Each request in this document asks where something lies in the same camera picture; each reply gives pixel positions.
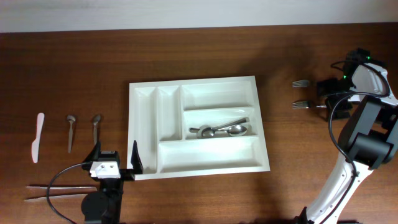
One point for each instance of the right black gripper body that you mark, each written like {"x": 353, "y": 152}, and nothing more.
{"x": 334, "y": 88}

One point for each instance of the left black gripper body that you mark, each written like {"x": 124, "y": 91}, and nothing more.
{"x": 127, "y": 174}

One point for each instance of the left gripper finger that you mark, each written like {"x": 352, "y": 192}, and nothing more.
{"x": 137, "y": 166}
{"x": 94, "y": 154}

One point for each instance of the steel fork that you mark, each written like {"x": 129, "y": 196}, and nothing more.
{"x": 303, "y": 84}
{"x": 306, "y": 104}

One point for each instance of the steel tablespoon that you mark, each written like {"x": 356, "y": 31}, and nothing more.
{"x": 209, "y": 132}
{"x": 236, "y": 130}

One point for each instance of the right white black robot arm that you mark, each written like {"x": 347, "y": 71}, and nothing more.
{"x": 363, "y": 97}

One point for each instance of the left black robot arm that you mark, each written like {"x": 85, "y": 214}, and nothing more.
{"x": 104, "y": 205}

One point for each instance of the small steel teaspoon right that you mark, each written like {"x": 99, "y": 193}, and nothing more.
{"x": 95, "y": 123}

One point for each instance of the small steel teaspoon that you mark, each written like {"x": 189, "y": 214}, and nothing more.
{"x": 95, "y": 123}
{"x": 72, "y": 120}

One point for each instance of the small steel teaspoon left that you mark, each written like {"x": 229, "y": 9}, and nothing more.
{"x": 72, "y": 120}

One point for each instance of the white plastic cutlery tray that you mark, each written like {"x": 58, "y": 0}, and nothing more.
{"x": 164, "y": 118}

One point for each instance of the white plastic knife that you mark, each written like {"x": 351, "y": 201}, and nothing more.
{"x": 36, "y": 143}

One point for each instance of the upper metal chopstick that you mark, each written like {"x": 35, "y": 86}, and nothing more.
{"x": 61, "y": 188}

